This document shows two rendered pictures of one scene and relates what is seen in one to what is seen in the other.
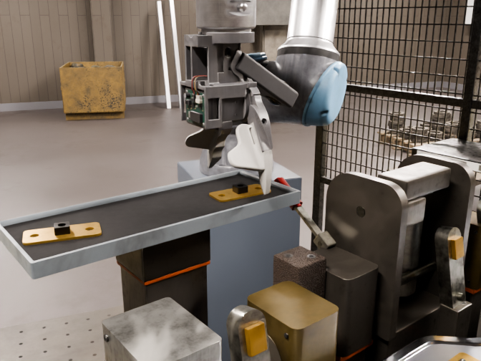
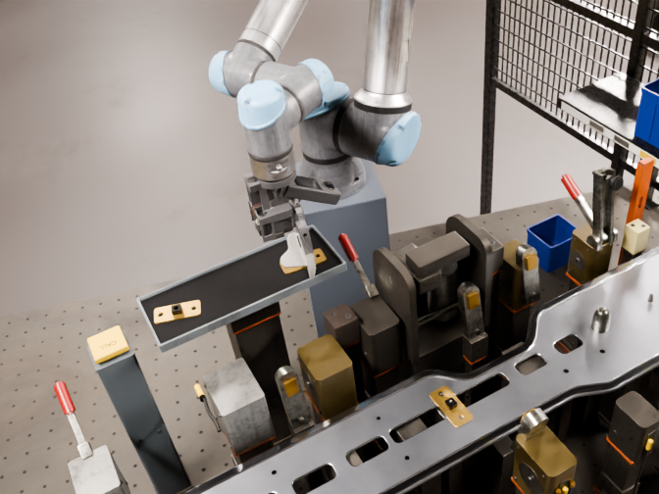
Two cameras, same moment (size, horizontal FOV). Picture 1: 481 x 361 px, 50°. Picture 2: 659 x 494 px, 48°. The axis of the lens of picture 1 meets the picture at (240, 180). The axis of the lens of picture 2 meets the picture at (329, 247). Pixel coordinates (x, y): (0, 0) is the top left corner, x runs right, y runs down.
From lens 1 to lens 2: 0.83 m
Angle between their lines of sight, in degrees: 27
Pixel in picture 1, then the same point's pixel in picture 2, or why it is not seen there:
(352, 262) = (382, 316)
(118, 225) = (212, 303)
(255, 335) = (290, 386)
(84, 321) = not seen: hidden behind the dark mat
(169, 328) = (237, 384)
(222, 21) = (266, 177)
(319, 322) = (335, 374)
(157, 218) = (237, 294)
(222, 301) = (324, 290)
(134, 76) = not seen: outside the picture
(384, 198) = (400, 280)
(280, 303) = (316, 356)
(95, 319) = not seen: hidden behind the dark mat
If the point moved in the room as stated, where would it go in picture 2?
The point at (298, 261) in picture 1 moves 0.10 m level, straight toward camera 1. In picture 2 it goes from (336, 321) to (320, 363)
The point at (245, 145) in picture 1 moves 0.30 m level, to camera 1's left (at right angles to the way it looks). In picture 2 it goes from (293, 249) to (135, 243)
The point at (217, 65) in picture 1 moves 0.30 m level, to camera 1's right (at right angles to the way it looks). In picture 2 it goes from (269, 196) to (447, 200)
